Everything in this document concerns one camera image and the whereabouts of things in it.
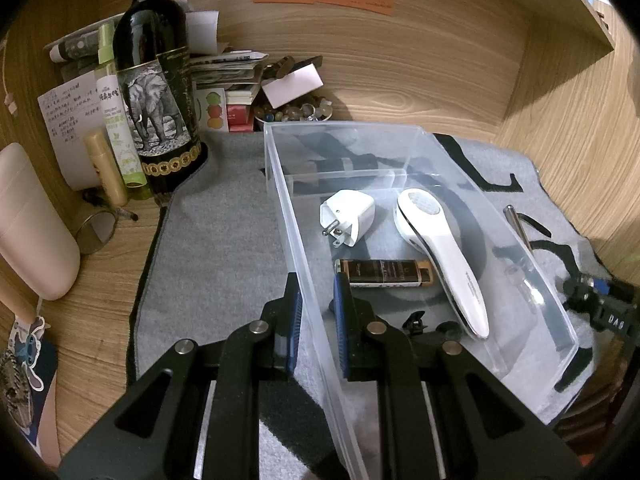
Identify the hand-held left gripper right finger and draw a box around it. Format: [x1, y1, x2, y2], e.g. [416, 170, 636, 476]
[332, 272, 597, 480]

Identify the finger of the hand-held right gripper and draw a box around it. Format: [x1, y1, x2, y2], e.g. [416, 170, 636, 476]
[562, 274, 610, 312]

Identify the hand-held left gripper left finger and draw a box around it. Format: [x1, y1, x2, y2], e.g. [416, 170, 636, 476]
[59, 272, 306, 480]

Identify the black and gold lighter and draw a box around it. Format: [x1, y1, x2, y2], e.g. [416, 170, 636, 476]
[333, 258, 432, 289]

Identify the black clip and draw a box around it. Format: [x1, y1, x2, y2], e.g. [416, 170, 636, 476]
[402, 310, 427, 336]

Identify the clear plastic storage box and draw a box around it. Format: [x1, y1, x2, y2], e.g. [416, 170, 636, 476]
[262, 121, 580, 480]

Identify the white charger plug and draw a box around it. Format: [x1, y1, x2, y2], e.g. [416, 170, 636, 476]
[319, 188, 376, 249]

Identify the white handheld device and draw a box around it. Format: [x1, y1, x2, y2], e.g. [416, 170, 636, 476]
[394, 187, 490, 342]

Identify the silver metal pen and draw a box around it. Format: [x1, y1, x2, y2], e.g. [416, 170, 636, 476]
[502, 204, 535, 257]

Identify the grey mat with black print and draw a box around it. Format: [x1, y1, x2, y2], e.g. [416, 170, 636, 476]
[127, 127, 609, 480]

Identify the bowl of small stones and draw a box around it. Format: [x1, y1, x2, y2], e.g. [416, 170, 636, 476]
[253, 96, 334, 127]

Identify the small round mirror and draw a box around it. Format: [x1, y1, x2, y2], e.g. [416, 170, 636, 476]
[77, 209, 122, 256]

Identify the red box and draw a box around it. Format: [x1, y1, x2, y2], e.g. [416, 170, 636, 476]
[225, 89, 262, 133]

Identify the fruit print box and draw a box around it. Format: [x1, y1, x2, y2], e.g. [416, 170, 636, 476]
[197, 88, 229, 132]

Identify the white card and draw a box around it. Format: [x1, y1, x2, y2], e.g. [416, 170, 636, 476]
[261, 64, 323, 110]

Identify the yellow tube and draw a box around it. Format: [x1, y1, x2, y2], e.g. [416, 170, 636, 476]
[83, 131, 130, 207]

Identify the blue cartoon card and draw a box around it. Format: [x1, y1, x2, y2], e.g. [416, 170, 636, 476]
[0, 310, 62, 463]

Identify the green and white tube bottle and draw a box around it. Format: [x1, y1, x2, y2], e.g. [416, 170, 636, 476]
[96, 23, 152, 202]

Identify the stack of booklets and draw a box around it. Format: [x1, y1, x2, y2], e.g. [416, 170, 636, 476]
[186, 49, 269, 92]

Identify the dark wine bottle elephant label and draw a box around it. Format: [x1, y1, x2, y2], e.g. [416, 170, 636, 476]
[112, 0, 210, 207]

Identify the handwritten white note paper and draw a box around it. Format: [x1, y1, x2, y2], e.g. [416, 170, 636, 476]
[37, 70, 109, 192]

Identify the brown beaded bracelet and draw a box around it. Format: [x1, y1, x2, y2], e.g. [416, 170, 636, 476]
[0, 349, 37, 432]

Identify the white charger cable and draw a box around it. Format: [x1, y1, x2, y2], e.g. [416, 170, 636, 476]
[0, 30, 18, 117]

